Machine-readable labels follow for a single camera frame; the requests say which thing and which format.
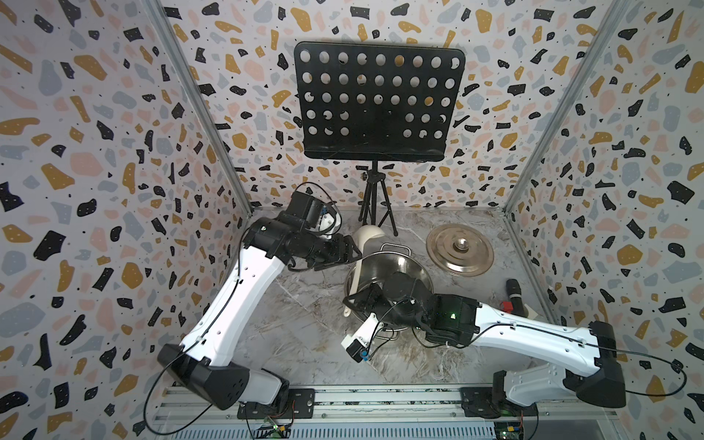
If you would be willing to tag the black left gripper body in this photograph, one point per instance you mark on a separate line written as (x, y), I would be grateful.
(323, 252)

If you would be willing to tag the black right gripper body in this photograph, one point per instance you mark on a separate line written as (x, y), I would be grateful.
(393, 316)

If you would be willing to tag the stainless steel pot lid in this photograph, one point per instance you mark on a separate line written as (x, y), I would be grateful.
(460, 250)

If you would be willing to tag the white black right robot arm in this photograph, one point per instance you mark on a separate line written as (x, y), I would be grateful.
(578, 361)

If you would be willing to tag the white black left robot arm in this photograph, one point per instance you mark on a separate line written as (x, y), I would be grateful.
(203, 361)

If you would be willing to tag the black tripod stand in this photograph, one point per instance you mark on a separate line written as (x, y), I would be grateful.
(376, 207)

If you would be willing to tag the black perforated music stand desk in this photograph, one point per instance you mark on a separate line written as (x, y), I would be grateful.
(364, 102)

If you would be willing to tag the right green circuit board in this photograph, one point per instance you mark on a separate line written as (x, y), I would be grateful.
(508, 431)

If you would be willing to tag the green circuit board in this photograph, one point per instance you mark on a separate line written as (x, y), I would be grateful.
(508, 431)
(271, 431)

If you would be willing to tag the left green circuit board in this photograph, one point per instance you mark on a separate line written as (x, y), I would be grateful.
(271, 431)

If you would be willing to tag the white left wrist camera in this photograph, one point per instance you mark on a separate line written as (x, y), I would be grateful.
(308, 213)

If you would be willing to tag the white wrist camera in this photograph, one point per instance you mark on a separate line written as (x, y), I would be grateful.
(357, 346)
(308, 213)

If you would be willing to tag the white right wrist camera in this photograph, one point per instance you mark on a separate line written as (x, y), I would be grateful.
(357, 346)

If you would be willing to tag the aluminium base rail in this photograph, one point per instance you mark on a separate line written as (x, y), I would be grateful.
(445, 411)

